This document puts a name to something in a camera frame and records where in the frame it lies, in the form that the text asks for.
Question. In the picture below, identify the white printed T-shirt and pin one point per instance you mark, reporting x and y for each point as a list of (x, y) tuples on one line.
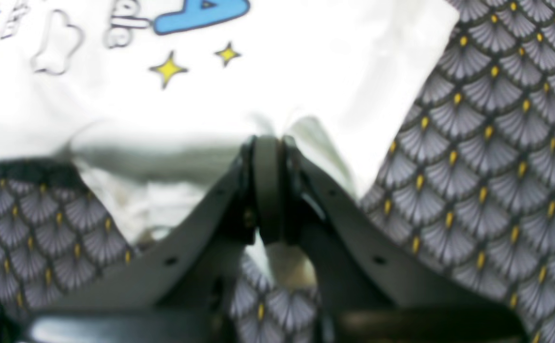
[(151, 99)]

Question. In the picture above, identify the grey fan-pattern tablecloth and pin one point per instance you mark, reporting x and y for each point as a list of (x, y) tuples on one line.
[(468, 185)]

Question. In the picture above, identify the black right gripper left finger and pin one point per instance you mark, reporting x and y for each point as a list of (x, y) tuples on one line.
[(253, 189)]

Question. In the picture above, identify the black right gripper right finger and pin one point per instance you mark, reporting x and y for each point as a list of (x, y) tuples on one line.
[(290, 188)]

